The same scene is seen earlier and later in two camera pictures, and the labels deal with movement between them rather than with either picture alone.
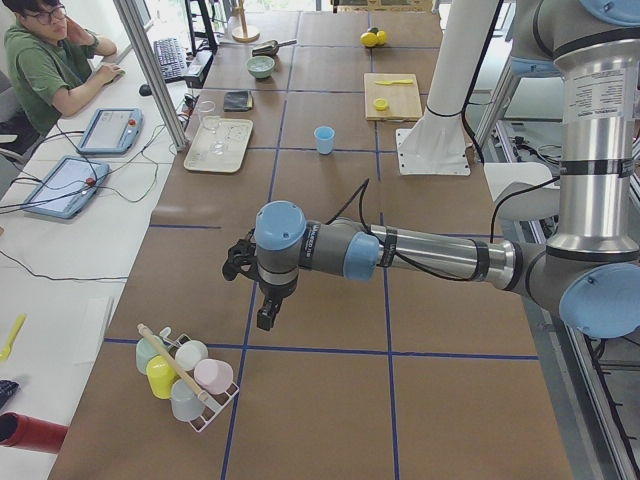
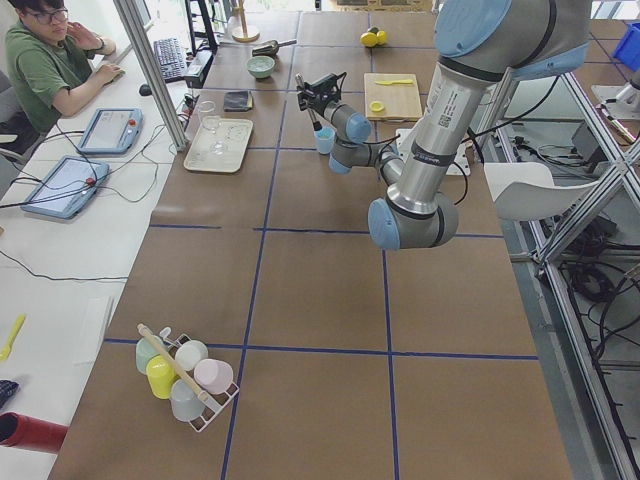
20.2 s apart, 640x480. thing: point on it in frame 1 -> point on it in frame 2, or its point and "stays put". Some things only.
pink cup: x=213 y=376 stays put
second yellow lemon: x=381 y=37 stays put
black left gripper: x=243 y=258 -> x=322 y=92
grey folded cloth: x=238 y=101 stays put
